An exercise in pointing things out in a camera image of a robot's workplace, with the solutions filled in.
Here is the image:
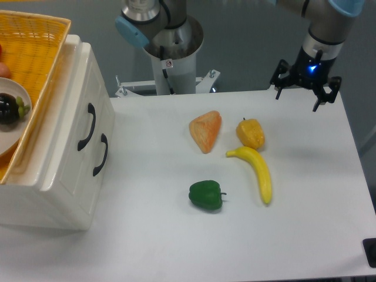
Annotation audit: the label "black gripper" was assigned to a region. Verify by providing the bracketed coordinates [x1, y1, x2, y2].
[270, 47, 342, 112]

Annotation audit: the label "black top drawer handle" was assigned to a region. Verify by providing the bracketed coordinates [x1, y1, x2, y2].
[77, 103, 96, 151]

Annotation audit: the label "black drawer handle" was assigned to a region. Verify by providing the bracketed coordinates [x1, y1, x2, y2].
[77, 103, 96, 151]
[92, 133, 109, 177]

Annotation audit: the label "white drawer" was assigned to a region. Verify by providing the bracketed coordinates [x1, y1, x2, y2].
[41, 43, 115, 196]

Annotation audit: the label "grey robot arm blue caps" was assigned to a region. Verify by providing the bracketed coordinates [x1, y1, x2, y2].
[115, 1, 364, 106]

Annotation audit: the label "white drawer cabinet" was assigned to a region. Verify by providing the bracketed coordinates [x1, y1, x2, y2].
[1, 35, 115, 230]

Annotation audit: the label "yellow bell pepper toy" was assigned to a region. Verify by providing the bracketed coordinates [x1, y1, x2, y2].
[236, 118, 265, 150]

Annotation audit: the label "yellow banana toy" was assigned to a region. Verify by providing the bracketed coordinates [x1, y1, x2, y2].
[226, 146, 273, 206]

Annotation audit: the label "orange bread toy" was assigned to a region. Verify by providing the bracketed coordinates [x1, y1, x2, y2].
[189, 110, 221, 154]

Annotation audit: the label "green bell pepper toy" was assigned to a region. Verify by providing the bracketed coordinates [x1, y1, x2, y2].
[189, 180, 226, 210]

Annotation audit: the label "black corner object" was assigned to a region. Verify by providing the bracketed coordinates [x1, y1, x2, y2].
[362, 238, 376, 268]

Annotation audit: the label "yellow wicker basket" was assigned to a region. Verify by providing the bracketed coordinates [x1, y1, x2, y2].
[1, 10, 71, 184]

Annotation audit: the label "dark mangosteen toy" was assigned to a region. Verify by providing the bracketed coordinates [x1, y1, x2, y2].
[1, 93, 31, 125]

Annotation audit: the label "white plate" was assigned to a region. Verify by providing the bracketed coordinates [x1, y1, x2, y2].
[1, 78, 32, 156]

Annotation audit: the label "red fruit in basket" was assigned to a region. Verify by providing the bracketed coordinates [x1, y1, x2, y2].
[0, 45, 12, 79]

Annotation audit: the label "black lower drawer handle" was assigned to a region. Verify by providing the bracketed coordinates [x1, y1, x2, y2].
[92, 133, 109, 177]

